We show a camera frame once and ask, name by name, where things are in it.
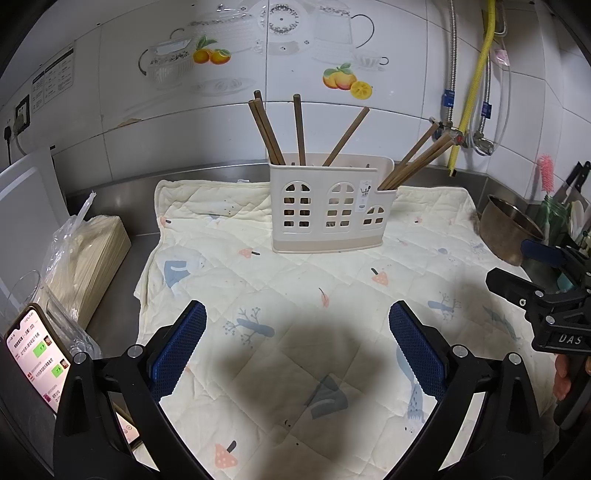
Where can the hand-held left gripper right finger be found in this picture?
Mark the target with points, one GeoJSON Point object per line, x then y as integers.
{"type": "Point", "coordinates": [415, 346]}

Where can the clear plastic tube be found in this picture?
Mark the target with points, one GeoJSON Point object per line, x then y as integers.
{"type": "Point", "coordinates": [507, 101]}

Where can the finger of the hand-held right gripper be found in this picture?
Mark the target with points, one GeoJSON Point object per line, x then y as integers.
{"type": "Point", "coordinates": [512, 286]}
{"type": "Point", "coordinates": [538, 251]}

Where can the plastic bag of beige sheets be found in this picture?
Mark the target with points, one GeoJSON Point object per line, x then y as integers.
{"type": "Point", "coordinates": [92, 254]}

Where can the metal angle valve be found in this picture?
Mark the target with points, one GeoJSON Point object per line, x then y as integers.
{"type": "Point", "coordinates": [482, 144]}

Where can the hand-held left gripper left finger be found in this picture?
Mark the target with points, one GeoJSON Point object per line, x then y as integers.
{"type": "Point", "coordinates": [180, 350]}

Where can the pink bottle brush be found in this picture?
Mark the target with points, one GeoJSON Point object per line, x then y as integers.
{"type": "Point", "coordinates": [546, 175]}

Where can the brown wooden chopstick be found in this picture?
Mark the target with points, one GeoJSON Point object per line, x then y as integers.
{"type": "Point", "coordinates": [422, 161]}
{"type": "Point", "coordinates": [411, 154]}
{"type": "Point", "coordinates": [429, 164]}
{"type": "Point", "coordinates": [346, 136]}
{"type": "Point", "coordinates": [268, 129]}
{"type": "Point", "coordinates": [262, 134]}
{"type": "Point", "coordinates": [299, 129]}
{"type": "Point", "coordinates": [273, 143]}

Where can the paper wall notice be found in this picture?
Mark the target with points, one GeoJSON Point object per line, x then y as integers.
{"type": "Point", "coordinates": [53, 78]}

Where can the wall socket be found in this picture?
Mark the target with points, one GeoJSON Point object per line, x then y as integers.
{"type": "Point", "coordinates": [21, 111]}

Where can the white quilted printed cloth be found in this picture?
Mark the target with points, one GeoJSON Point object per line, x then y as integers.
{"type": "Point", "coordinates": [277, 286]}

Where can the smartphone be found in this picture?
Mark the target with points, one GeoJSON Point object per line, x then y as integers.
{"type": "Point", "coordinates": [41, 355]}

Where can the white cutting board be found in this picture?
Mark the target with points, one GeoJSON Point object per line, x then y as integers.
{"type": "Point", "coordinates": [27, 207]}

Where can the clear glass jar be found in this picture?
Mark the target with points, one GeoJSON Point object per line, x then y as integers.
{"type": "Point", "coordinates": [23, 290]}

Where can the white plastic spoon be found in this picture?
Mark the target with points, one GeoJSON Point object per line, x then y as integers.
{"type": "Point", "coordinates": [577, 217]}

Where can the beige plastic utensil holder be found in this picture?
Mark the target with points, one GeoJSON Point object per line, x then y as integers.
{"type": "Point", "coordinates": [318, 230]}

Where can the pink tag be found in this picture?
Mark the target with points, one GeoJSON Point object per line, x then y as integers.
{"type": "Point", "coordinates": [501, 56]}

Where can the stainless steel pot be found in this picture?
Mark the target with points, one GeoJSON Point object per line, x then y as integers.
{"type": "Point", "coordinates": [508, 230]}

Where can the person's right hand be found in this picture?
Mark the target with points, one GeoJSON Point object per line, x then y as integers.
{"type": "Point", "coordinates": [562, 378]}

